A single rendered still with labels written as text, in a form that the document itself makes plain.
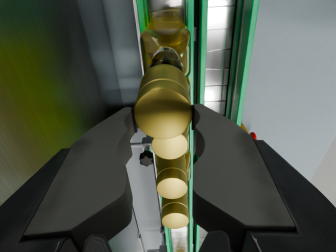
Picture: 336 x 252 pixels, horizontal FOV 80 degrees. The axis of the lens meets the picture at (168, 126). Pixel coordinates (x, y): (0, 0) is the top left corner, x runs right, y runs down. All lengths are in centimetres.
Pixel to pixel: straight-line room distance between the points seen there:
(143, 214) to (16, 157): 61
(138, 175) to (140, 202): 12
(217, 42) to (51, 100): 32
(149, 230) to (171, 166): 63
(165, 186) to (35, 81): 16
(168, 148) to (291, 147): 68
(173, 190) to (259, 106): 51
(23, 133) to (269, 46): 57
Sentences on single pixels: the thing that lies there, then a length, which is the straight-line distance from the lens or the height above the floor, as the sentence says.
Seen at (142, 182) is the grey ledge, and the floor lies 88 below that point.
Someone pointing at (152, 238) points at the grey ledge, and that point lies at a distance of 89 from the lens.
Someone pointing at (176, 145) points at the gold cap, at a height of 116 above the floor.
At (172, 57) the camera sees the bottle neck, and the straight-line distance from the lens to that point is 18.
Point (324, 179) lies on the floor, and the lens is 240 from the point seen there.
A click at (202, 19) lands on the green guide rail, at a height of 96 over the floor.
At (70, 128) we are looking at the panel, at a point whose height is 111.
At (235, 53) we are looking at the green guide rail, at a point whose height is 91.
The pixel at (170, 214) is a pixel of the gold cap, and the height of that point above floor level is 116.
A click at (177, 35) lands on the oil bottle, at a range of 23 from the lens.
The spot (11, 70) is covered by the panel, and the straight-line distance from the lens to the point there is 20.
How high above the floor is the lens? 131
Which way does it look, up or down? 58 degrees down
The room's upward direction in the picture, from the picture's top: 180 degrees counter-clockwise
